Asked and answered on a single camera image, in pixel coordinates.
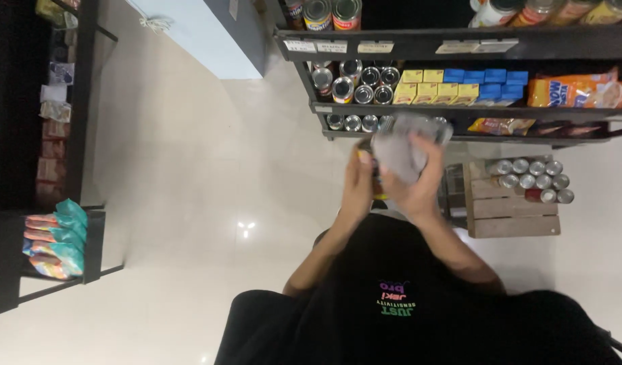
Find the person's left hand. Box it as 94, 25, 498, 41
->
340, 146, 388, 216

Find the person's right hand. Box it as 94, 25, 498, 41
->
381, 134, 446, 220

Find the tin can with dark label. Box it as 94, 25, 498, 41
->
357, 139, 389, 201

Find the grey cleaning cloth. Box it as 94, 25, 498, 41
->
370, 114, 454, 184

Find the group of yellow boxes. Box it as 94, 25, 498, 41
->
392, 69, 480, 106

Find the group of silver-top tin cans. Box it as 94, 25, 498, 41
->
311, 59, 401, 105

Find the yellow orange flat packet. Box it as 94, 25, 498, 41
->
467, 118, 537, 137

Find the wooden crate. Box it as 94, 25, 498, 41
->
462, 154, 561, 239

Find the group of blue boxes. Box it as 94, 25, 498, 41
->
443, 68, 530, 107

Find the cluster of cans on crate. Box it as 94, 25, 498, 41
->
485, 157, 576, 205

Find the white price label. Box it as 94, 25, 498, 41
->
472, 39, 520, 54
316, 40, 349, 54
357, 41, 395, 54
283, 40, 318, 54
435, 40, 481, 55

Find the black metal store shelf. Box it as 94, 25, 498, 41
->
269, 0, 622, 149

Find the row of dark flat packets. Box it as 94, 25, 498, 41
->
535, 122, 609, 139

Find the orange snack packet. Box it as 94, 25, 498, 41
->
526, 68, 619, 108
584, 79, 622, 109

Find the red label tin can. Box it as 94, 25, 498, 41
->
332, 0, 363, 31

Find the yellow label tin can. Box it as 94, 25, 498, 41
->
303, 0, 333, 31

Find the white jar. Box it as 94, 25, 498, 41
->
468, 0, 526, 28

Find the person's black printed shirt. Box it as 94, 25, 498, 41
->
214, 213, 622, 365

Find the orange label glass jar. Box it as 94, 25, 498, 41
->
509, 0, 566, 27

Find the brown label glass jar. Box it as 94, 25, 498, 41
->
547, 0, 603, 26

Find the yellow label glass jar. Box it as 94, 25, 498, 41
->
580, 0, 622, 25

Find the tall black rack with packets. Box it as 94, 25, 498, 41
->
0, 0, 120, 214

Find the low black stand with packets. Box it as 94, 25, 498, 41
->
0, 198, 125, 318

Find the black metal frame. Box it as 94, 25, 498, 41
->
437, 162, 467, 225

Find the white cord bundle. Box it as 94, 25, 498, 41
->
138, 16, 173, 34

